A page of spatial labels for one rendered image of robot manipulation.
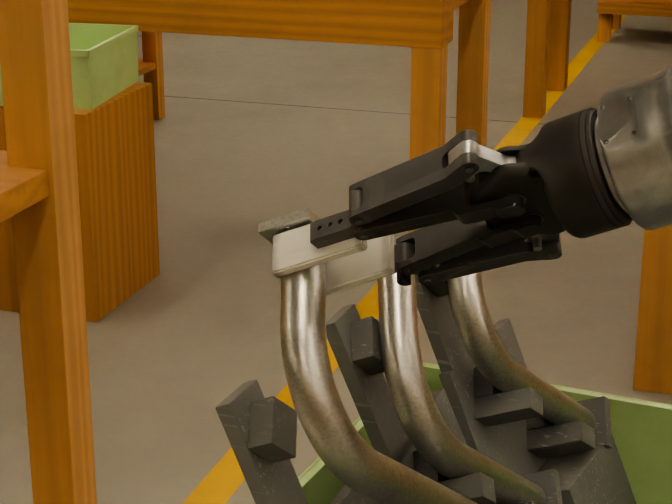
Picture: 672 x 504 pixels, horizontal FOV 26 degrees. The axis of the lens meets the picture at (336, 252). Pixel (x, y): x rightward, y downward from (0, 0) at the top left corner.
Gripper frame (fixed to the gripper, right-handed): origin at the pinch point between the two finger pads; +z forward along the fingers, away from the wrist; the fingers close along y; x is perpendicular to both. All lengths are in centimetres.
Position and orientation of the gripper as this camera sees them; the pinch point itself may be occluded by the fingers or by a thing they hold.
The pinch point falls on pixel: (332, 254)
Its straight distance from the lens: 97.1
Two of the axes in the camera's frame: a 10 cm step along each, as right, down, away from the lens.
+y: -5.3, -4.4, -7.3
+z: -8.5, 2.7, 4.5
